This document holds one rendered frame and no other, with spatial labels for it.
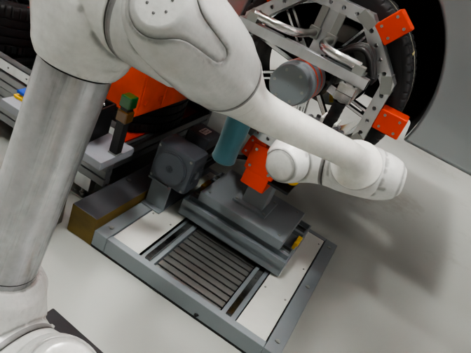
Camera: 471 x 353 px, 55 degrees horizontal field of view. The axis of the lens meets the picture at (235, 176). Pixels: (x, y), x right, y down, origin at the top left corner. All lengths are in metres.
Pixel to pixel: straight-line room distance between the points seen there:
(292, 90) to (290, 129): 0.68
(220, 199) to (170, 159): 0.29
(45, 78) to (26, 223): 0.22
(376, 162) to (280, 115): 0.28
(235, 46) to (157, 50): 0.09
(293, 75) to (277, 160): 0.50
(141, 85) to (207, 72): 1.09
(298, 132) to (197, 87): 0.29
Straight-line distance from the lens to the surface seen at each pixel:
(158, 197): 1.94
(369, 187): 0.95
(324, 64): 1.34
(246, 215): 1.88
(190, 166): 1.75
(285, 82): 1.43
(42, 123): 0.65
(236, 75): 0.52
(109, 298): 1.68
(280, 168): 0.96
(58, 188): 0.71
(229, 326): 1.64
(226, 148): 1.58
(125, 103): 1.43
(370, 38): 1.50
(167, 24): 0.45
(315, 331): 1.92
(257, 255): 1.88
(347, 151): 0.83
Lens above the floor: 1.24
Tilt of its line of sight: 29 degrees down
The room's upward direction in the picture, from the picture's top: 24 degrees clockwise
